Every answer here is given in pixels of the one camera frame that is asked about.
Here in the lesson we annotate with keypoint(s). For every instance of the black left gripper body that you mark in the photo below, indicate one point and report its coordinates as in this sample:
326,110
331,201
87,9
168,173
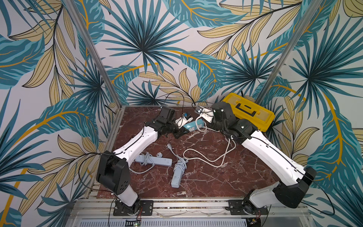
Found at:
173,128

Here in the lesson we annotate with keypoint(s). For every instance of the teal power strip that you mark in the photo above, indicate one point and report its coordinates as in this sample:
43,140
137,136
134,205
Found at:
198,125

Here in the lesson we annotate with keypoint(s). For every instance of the grey power strip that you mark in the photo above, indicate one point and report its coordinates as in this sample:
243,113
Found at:
179,170
151,160

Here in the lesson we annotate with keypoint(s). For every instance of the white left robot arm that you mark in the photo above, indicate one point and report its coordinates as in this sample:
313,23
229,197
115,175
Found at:
114,167

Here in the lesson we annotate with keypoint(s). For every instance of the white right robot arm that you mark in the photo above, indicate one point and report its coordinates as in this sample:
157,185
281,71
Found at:
294,179

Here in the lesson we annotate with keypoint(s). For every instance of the yellow black toolbox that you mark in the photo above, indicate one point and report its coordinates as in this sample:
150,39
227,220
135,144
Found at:
243,108

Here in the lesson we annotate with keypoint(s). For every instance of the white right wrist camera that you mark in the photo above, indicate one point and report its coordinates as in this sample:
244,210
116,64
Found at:
200,111

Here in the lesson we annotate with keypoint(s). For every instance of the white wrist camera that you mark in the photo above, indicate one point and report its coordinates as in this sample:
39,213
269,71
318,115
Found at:
200,111
183,120

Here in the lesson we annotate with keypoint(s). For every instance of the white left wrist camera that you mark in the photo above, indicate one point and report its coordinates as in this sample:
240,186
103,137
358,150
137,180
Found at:
183,120

